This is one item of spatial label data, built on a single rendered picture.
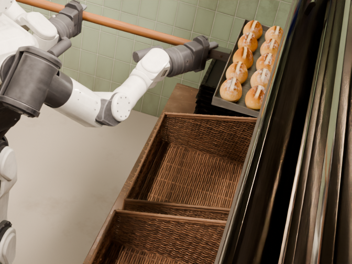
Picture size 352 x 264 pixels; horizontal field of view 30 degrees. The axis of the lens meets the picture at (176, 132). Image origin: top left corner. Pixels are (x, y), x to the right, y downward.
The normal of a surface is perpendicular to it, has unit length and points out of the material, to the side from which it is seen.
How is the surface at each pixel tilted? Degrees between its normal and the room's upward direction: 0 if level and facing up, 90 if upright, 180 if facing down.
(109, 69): 90
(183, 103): 0
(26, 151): 0
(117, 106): 65
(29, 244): 0
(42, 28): 15
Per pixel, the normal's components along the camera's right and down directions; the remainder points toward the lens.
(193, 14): -0.25, 0.55
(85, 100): 0.85, 0.05
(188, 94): 0.17, -0.78
